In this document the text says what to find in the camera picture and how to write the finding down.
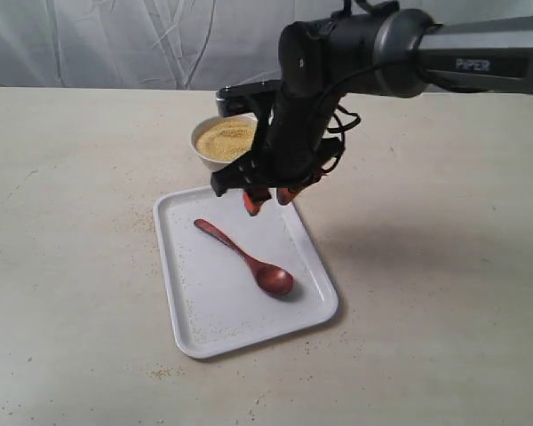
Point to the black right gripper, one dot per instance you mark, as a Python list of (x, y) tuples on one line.
[(287, 150)]

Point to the brown wooden spoon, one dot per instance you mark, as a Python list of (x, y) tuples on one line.
[(270, 278)]

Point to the white rectangular tray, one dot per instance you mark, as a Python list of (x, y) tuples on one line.
[(215, 305)]

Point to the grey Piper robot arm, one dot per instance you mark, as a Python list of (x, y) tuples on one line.
[(384, 50)]

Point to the white bowl of yellow grain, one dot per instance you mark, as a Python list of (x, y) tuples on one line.
[(218, 141)]

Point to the white backdrop curtain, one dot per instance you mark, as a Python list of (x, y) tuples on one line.
[(149, 45)]

